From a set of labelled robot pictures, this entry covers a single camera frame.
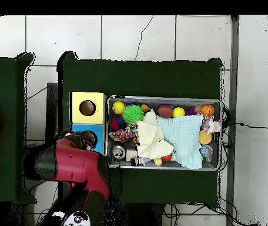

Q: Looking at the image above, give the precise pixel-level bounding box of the cream waffle cloth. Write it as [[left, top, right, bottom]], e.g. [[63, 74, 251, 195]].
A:
[[135, 109, 174, 159]]

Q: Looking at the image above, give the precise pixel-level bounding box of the silver metal can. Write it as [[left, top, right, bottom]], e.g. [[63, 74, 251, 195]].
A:
[[112, 144, 126, 160]]

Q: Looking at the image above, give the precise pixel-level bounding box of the mint green waffle cloth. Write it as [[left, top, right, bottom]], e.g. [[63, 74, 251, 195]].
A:
[[156, 114, 204, 170]]

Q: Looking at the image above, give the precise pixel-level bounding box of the wooden box with three holes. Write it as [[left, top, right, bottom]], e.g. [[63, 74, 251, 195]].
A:
[[69, 91, 107, 155]]

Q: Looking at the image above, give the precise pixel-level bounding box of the green spiky rubber ball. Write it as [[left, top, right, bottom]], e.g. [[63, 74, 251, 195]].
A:
[[122, 104, 145, 125]]

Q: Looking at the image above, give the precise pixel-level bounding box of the yellow smiley foam ball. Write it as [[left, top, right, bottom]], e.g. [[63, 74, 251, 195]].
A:
[[111, 101, 126, 115]]

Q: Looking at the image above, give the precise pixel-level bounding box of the brown toy football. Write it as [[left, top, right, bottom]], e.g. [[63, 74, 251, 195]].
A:
[[158, 105, 174, 119]]

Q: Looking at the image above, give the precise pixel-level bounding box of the yellow tennis ball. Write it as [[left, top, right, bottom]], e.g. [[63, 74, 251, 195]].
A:
[[173, 107, 186, 118]]

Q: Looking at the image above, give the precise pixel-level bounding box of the dark green table cloth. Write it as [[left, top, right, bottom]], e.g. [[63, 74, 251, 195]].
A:
[[0, 52, 37, 204], [57, 51, 223, 208]]

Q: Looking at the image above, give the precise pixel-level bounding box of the peach foam ball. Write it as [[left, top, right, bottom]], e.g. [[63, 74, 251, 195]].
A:
[[198, 129, 213, 145]]

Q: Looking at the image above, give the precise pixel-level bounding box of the orange toy basketball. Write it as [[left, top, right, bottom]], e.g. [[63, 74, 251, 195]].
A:
[[200, 104, 216, 117]]

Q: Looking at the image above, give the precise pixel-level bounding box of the globe print foam ball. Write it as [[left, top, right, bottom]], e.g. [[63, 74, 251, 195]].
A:
[[199, 144, 214, 159]]

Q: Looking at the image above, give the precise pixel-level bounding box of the black upright panel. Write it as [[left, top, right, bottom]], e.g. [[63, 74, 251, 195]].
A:
[[45, 82, 59, 142]]

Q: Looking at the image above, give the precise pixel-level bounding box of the silver wire mesh bin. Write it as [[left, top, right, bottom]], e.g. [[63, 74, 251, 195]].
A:
[[105, 95, 222, 171]]

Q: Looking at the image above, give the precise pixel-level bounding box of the grey metal rail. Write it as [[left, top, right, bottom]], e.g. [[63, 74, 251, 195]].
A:
[[225, 15, 240, 226]]

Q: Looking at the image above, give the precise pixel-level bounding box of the black power cable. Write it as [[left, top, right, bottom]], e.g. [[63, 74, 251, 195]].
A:
[[223, 121, 268, 129]]

